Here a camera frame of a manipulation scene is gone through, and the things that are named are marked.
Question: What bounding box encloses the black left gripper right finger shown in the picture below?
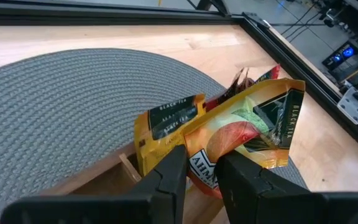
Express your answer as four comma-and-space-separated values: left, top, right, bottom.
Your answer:
214, 151, 334, 224

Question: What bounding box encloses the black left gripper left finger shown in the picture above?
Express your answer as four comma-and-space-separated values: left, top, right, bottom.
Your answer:
106, 144, 189, 224

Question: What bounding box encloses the red tea packet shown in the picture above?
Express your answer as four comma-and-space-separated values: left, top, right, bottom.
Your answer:
228, 67, 256, 94
205, 82, 245, 113
253, 64, 282, 85

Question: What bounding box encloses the brown wooden tea box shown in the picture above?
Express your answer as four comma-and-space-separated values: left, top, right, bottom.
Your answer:
40, 141, 228, 224

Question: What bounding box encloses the round grey woven placemat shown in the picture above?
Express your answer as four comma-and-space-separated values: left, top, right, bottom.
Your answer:
0, 48, 309, 224

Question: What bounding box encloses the computer tower blue fan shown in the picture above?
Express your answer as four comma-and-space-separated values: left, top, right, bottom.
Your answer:
321, 40, 357, 71

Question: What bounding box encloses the silver metal bracket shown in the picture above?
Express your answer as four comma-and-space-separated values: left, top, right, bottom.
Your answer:
336, 86, 358, 125

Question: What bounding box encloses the black metal table frame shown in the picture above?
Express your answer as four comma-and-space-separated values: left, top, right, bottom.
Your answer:
0, 0, 358, 161

